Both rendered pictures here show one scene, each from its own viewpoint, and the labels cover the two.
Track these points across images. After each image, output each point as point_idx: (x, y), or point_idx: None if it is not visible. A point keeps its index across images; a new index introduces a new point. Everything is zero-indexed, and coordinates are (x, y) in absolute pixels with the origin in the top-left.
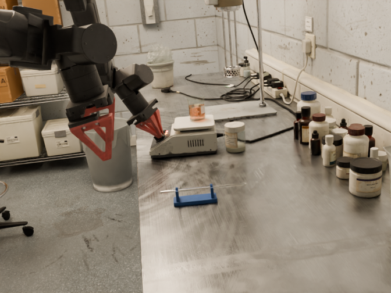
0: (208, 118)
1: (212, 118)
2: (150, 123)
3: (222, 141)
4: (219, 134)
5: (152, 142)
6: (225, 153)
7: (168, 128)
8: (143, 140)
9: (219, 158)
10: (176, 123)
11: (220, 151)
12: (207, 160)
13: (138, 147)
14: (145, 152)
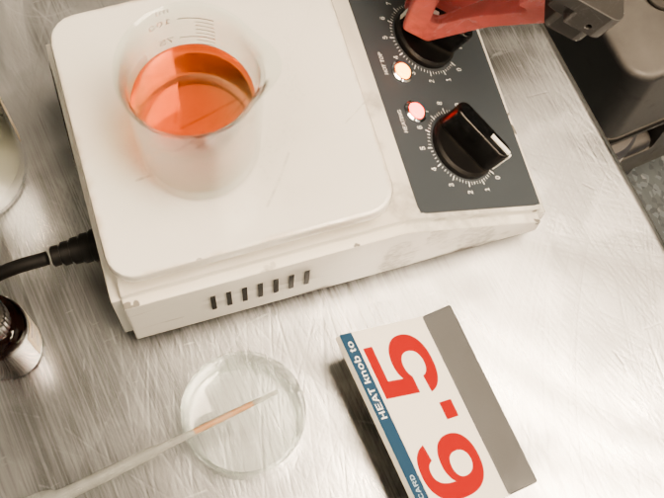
0: (124, 162)
1: (92, 176)
2: (507, 4)
3: (80, 323)
4: (75, 238)
5: (489, 82)
6: (24, 119)
7: (424, 161)
8: (658, 330)
9: (45, 41)
10: (332, 58)
11: (62, 145)
12: (110, 5)
13: (618, 185)
14: (539, 119)
